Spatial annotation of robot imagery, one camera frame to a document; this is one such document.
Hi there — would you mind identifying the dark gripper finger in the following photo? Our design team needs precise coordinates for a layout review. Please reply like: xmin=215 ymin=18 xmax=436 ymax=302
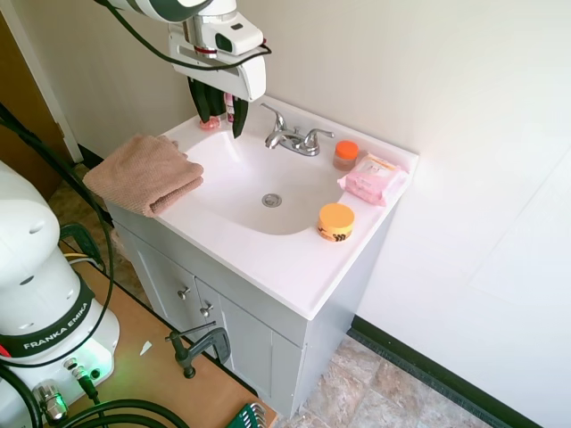
xmin=230 ymin=96 xmax=249 ymax=140
xmin=187 ymin=76 xmax=224 ymax=123

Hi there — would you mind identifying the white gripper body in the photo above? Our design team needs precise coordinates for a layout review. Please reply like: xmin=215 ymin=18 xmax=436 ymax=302
xmin=168 ymin=21 xmax=268 ymax=102

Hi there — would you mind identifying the pink towel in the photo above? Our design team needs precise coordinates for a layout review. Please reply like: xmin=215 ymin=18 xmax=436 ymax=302
xmin=82 ymin=133 xmax=205 ymax=218

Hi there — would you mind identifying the white sink vanity cabinet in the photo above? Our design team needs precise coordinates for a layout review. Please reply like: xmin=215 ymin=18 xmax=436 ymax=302
xmin=103 ymin=94 xmax=420 ymax=320

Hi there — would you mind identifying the small jar with orange lid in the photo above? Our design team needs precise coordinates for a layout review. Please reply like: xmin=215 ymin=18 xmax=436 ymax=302
xmin=332 ymin=140 xmax=360 ymax=172

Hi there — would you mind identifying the short black baseboard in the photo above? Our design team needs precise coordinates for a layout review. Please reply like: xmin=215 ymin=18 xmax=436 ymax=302
xmin=76 ymin=142 xmax=111 ymax=171

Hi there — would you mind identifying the orange round tub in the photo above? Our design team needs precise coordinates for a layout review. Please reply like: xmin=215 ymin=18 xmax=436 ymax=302
xmin=317 ymin=202 xmax=356 ymax=244

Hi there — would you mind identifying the pink wet wipes pack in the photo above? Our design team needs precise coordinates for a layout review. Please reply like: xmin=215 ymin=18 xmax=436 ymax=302
xmin=336 ymin=152 xmax=410 ymax=207

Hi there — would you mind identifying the black slanted pole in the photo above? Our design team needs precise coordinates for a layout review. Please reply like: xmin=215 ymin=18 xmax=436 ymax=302
xmin=0 ymin=103 xmax=112 ymax=226

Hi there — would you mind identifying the brown wooden door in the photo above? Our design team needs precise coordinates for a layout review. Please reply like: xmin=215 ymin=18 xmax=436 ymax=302
xmin=0 ymin=11 xmax=63 ymax=197

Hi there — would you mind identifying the dark green C-clamp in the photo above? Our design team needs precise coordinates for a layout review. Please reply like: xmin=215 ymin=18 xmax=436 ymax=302
xmin=60 ymin=222 xmax=106 ymax=273

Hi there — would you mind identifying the grey vanity cabinet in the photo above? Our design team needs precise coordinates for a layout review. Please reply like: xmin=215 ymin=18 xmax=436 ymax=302
xmin=104 ymin=200 xmax=398 ymax=418

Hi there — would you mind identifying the black C-clamp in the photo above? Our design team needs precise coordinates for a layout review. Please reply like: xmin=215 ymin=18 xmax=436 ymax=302
xmin=164 ymin=320 xmax=232 ymax=380

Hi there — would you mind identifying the green hex key set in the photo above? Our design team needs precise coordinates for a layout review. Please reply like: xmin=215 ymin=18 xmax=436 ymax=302
xmin=228 ymin=400 xmax=269 ymax=428

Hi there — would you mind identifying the black plug connector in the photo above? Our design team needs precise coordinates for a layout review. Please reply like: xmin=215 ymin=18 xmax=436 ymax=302
xmin=66 ymin=356 xmax=103 ymax=406

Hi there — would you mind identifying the long black baseboard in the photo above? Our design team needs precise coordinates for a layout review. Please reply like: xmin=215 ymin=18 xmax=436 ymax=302
xmin=349 ymin=314 xmax=543 ymax=428

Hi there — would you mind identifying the silver round connector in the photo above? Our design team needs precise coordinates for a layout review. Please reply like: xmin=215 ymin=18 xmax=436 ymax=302
xmin=31 ymin=378 xmax=69 ymax=424

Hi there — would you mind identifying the wrist camera with red mount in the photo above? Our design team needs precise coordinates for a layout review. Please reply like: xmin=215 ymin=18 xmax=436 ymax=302
xmin=213 ymin=15 xmax=265 ymax=57

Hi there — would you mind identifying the chrome two-handle faucet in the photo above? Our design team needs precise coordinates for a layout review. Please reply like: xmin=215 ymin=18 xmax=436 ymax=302
xmin=260 ymin=103 xmax=335 ymax=158

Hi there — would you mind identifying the white door frame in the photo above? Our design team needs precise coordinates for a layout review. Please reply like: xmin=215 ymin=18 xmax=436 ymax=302
xmin=0 ymin=0 xmax=86 ymax=165

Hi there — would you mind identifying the thin black looping cable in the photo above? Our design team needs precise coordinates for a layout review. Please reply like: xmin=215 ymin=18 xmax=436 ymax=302
xmin=0 ymin=122 xmax=115 ymax=366

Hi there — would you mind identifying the thick black cable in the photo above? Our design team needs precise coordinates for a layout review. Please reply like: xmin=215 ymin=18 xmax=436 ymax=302
xmin=44 ymin=398 xmax=191 ymax=428

